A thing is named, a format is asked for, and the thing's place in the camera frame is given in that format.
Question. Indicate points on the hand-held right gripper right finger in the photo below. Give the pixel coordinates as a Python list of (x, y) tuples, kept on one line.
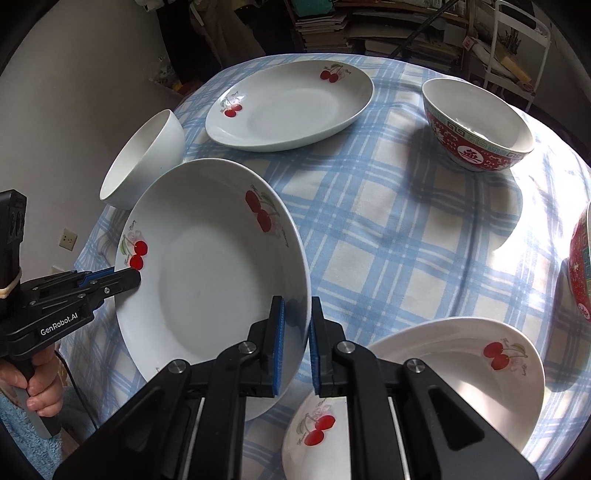
[(316, 350)]

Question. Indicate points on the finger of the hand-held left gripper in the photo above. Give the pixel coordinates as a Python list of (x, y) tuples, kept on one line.
[(104, 272), (124, 279)]

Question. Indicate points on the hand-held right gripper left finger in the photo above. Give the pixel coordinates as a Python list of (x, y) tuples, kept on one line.
[(277, 346)]

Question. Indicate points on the white cherry print plate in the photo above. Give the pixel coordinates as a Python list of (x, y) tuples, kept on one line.
[(291, 110), (217, 286), (461, 392)]

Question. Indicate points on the plain white bowl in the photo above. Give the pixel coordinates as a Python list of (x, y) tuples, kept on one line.
[(152, 152)]

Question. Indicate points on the red patterned bowl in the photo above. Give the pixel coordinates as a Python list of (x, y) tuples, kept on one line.
[(581, 277), (461, 152)]

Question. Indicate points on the person's left hand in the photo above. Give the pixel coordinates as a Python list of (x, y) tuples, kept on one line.
[(46, 392)]

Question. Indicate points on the blue fuzzy cloth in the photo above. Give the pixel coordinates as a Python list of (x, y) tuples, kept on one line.
[(27, 457)]

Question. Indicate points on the blue plaid tablecloth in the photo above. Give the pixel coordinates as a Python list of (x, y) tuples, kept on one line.
[(392, 230)]

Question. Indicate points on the dark hanging clothes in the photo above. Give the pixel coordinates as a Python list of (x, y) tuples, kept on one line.
[(184, 32)]

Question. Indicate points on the stack of books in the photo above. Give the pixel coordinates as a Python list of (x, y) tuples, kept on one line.
[(406, 32), (323, 30)]

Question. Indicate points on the white metal rack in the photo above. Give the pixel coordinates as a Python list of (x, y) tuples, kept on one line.
[(542, 50)]

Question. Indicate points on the white wall socket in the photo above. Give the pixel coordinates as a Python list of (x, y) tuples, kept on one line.
[(60, 270), (68, 240)]

